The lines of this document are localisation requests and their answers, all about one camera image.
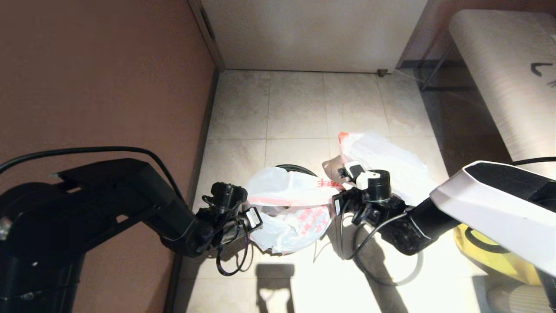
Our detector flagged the white red-printed plastic bag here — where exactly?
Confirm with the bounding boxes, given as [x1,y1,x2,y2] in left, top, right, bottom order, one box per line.
[245,166,349,256]

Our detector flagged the white red-printed trash bag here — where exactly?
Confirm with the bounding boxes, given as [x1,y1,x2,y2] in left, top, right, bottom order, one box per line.
[338,133,436,205]

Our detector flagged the grey bin rim ring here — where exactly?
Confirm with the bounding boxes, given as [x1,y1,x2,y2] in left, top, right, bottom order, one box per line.
[356,230,424,286]

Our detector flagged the black round trash bin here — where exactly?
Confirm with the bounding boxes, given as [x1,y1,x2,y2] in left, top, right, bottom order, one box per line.
[275,164,318,177]

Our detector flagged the yellow plastic bag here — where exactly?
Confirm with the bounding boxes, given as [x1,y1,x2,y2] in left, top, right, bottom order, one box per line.
[454,223,541,286]

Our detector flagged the beige striped cushion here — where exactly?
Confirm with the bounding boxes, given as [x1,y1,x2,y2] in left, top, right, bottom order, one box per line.
[486,285,543,313]

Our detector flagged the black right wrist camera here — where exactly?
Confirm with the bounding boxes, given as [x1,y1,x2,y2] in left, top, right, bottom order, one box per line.
[338,162,364,182]

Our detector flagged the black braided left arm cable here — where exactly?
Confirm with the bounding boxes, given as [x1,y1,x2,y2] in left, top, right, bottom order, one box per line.
[201,193,252,277]

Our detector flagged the black looped cable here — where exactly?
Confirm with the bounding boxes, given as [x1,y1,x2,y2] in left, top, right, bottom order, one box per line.
[464,227,512,254]

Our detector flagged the dark metal bench frame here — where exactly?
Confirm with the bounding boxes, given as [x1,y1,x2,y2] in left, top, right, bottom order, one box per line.
[396,41,476,93]

